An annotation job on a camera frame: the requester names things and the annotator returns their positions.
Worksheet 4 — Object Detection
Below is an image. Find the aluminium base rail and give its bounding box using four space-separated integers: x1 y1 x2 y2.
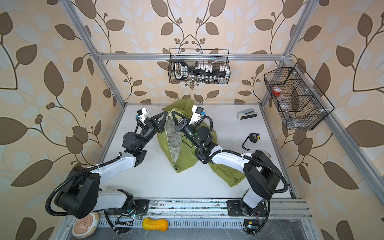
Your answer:
108 198 312 229

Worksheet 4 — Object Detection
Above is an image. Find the round beige dish on floor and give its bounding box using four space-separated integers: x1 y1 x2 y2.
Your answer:
72 213 100 239

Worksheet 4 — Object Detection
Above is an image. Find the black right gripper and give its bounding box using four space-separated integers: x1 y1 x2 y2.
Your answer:
174 111 201 151

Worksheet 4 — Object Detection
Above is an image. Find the black wire basket wall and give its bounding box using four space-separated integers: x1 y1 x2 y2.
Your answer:
168 48 231 85
264 63 335 131

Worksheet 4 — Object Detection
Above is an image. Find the light blue white stapler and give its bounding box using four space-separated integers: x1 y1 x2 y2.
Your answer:
237 109 258 120

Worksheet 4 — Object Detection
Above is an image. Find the black tape measure with strap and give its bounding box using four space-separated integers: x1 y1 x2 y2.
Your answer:
242 133 261 151

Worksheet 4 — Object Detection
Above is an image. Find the aluminium frame strut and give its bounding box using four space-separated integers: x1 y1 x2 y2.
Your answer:
59 0 126 108

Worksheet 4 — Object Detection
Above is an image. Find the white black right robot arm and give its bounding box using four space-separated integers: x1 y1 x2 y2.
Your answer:
171 111 289 216

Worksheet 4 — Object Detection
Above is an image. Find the black wire basket back wall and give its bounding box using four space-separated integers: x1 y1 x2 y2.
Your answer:
168 48 231 85

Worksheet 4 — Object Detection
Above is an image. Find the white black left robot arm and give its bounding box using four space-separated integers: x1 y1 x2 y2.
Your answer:
45 108 168 219

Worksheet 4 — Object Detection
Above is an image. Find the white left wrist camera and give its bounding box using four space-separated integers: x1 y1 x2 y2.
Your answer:
136 108 149 123

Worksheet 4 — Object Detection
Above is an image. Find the green zip-up hooded jacket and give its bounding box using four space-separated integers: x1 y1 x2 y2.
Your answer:
157 99 246 187

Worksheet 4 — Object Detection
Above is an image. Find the black wire basket right wall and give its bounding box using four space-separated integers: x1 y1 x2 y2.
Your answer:
264 63 335 131

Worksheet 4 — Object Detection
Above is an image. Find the red capped bottle in basket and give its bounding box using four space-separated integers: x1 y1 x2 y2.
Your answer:
273 87 282 97

